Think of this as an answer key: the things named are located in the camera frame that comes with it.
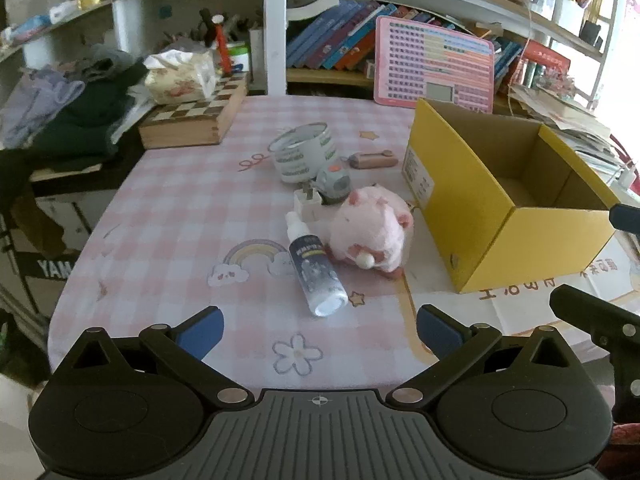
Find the clear spray bottle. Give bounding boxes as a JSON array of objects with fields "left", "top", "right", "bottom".
[{"left": 285, "top": 211, "right": 348, "bottom": 318}]

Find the pink plush pig toy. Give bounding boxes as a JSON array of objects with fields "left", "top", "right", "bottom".
[{"left": 326, "top": 184, "right": 414, "bottom": 280}]

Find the white wall charger plug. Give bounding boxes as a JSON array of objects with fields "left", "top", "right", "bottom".
[{"left": 293, "top": 182, "right": 335, "bottom": 223}]

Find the clear packing tape roll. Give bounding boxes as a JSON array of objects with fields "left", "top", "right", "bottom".
[{"left": 268, "top": 122, "right": 340, "bottom": 184}]

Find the stack of papers and books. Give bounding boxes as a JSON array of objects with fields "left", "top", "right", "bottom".
[{"left": 508, "top": 86, "right": 626, "bottom": 183}]

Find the yellow cardboard box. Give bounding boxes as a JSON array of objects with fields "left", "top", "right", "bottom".
[{"left": 402, "top": 100, "right": 618, "bottom": 292}]

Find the pink checkered tablecloth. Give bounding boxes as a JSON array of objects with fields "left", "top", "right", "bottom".
[{"left": 46, "top": 93, "right": 640, "bottom": 396}]

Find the red box on shelf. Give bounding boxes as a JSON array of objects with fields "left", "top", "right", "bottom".
[{"left": 522, "top": 40, "right": 570, "bottom": 74}]

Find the pink utility knife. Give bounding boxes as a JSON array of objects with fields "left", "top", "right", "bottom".
[{"left": 348, "top": 150, "right": 398, "bottom": 170}]

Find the wooden chess board box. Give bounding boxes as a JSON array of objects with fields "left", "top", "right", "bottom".
[{"left": 138, "top": 73, "right": 248, "bottom": 150}]

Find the pink learning tablet board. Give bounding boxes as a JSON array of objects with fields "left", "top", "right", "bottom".
[{"left": 373, "top": 16, "right": 495, "bottom": 113}]

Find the pile of clothes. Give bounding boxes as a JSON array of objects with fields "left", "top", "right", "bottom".
[{"left": 1, "top": 44, "right": 148, "bottom": 159}]

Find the floral tissue pack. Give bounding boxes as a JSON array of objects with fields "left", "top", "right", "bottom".
[{"left": 143, "top": 49, "right": 217, "bottom": 105}]

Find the row of blue books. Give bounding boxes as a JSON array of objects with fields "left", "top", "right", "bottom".
[{"left": 285, "top": 0, "right": 461, "bottom": 72}]

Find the white bookshelf frame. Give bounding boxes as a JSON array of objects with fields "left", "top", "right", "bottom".
[{"left": 1, "top": 0, "right": 606, "bottom": 96}]

